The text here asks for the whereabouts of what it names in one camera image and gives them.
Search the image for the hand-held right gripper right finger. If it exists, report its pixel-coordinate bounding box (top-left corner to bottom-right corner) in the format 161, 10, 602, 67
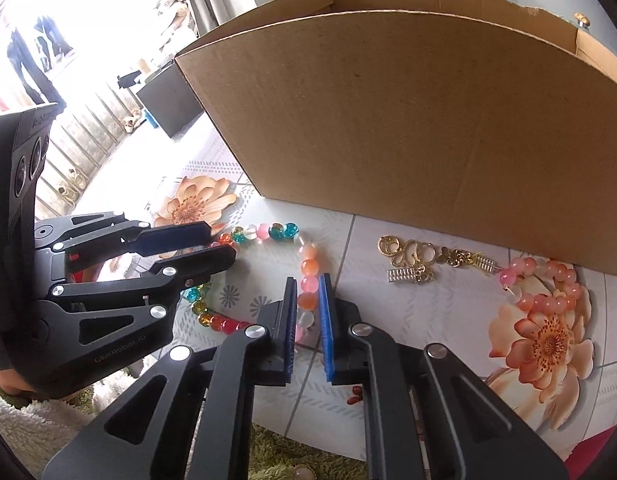
319, 273, 572, 480

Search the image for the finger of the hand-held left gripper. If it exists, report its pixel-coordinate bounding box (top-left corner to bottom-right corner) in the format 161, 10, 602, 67
36, 212, 212, 257
48, 245, 238, 307

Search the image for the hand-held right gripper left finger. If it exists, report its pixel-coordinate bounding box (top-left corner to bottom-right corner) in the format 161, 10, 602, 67
41, 276, 299, 480

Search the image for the multicolour glass bead bracelet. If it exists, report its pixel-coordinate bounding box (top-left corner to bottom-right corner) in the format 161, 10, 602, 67
184, 221, 323, 346

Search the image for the brown cardboard box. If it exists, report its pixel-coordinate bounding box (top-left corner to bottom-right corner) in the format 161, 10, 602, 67
174, 0, 617, 277

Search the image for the pink bead bracelet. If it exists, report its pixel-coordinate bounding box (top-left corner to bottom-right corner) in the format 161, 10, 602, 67
499, 256, 588, 313

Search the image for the floral tablecloth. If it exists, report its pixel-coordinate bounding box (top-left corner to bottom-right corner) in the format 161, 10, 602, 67
73, 115, 617, 466

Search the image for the green and white shaggy rug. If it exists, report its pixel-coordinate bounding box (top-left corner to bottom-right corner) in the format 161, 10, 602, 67
0, 370, 384, 480

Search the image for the black cabinet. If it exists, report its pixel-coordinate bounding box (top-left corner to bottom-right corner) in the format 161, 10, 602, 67
136, 62, 209, 139

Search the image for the dark hanging garment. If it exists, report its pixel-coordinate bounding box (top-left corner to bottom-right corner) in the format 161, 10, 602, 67
6, 15, 69, 111

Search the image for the pink blanket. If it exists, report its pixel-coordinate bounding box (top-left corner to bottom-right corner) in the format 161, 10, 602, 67
563, 430, 617, 480

